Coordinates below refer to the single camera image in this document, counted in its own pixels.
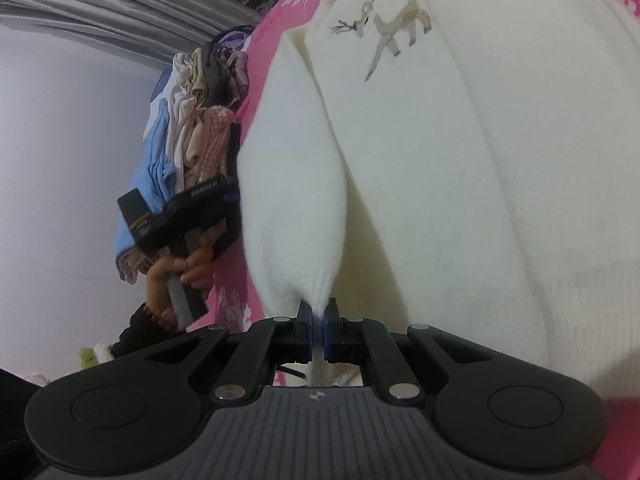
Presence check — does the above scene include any pile of folded clothes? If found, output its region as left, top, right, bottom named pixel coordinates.
left=114, top=25, right=256, bottom=286

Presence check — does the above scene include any grey curtain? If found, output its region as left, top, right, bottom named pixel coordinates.
left=0, top=0, right=266, bottom=68

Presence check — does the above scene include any person's left hand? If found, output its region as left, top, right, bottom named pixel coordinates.
left=145, top=236, right=218, bottom=331

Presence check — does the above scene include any person's left forearm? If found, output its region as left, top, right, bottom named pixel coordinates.
left=110, top=302, right=183, bottom=361

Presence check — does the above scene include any white knit sweater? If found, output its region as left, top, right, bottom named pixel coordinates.
left=235, top=0, right=640, bottom=401

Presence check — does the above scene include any pink floral blanket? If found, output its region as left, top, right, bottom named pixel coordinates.
left=202, top=0, right=640, bottom=461

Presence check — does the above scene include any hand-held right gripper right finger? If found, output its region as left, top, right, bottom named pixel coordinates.
left=322, top=299, right=501, bottom=406

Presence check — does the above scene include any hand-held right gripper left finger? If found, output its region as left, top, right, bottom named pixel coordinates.
left=135, top=300, right=313, bottom=403

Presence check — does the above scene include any green fuzzy cloth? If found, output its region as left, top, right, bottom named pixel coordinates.
left=77, top=344, right=115, bottom=367

